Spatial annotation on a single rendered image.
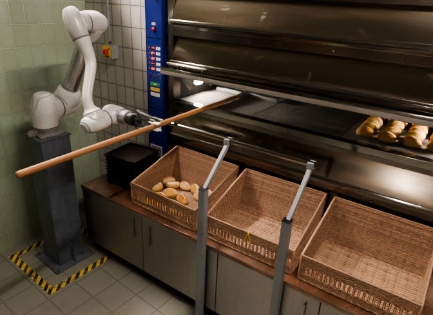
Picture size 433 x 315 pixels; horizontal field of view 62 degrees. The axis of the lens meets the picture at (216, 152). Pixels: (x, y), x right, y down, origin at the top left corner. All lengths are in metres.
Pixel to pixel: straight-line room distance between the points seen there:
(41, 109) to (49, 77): 0.59
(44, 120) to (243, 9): 1.41
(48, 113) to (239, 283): 1.56
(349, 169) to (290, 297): 0.77
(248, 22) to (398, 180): 1.20
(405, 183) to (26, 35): 2.59
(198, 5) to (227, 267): 1.60
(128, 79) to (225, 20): 1.01
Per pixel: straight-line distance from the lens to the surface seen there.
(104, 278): 2.86
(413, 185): 2.15
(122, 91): 3.04
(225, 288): 2.27
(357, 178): 2.18
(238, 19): 2.27
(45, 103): 2.53
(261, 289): 2.11
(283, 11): 2.17
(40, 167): 1.69
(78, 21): 2.31
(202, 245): 2.10
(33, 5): 3.00
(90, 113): 2.19
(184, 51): 2.54
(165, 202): 2.30
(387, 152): 2.10
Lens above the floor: 1.89
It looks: 23 degrees down
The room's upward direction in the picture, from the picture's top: 3 degrees clockwise
